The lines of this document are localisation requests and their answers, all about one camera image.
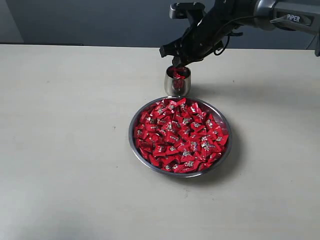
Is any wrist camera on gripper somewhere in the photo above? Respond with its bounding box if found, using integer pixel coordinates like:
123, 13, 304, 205
169, 2, 205, 19

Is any steel bowl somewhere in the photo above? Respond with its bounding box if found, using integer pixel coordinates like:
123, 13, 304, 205
128, 96, 233, 178

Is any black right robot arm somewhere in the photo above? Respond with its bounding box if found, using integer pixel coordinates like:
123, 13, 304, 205
159, 0, 320, 68

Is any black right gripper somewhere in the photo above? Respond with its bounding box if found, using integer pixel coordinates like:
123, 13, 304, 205
159, 4, 244, 67

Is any pile of red candies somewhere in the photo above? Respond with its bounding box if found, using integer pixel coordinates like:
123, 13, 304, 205
134, 97, 230, 174

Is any steel cup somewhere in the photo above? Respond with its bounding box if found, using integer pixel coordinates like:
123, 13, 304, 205
164, 65, 191, 96

